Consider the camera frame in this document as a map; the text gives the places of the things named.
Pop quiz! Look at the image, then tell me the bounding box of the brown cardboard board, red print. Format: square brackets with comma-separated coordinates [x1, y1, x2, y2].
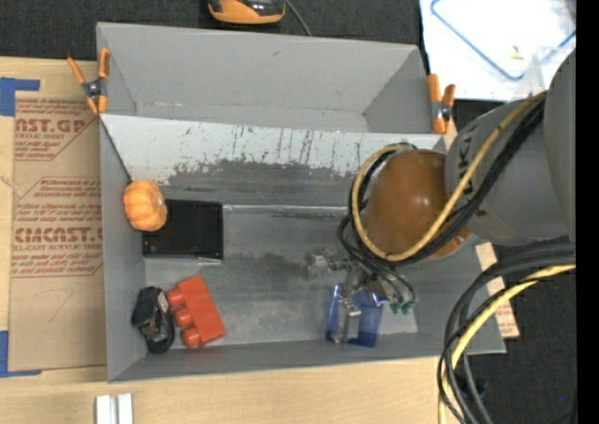
[0, 55, 521, 379]

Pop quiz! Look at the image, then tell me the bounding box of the black flat box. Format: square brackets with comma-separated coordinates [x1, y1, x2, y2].
[141, 199, 225, 261]

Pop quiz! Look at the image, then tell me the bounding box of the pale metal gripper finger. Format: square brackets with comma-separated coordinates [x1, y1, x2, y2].
[306, 250, 346, 280]
[337, 298, 363, 344]

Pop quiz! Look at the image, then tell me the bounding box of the red toy building brick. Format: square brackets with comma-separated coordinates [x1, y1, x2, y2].
[166, 275, 227, 349]

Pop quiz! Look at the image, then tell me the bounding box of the black small hand tool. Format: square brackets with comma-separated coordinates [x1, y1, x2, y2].
[131, 285, 177, 355]

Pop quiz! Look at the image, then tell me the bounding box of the grey metal bin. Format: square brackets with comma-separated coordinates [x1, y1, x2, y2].
[95, 22, 507, 384]

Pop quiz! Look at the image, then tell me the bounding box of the orange toy pumpkin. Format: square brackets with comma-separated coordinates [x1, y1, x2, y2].
[122, 179, 168, 232]

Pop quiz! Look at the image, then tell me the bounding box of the blue clear plastic box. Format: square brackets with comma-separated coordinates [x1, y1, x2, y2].
[326, 283, 386, 349]

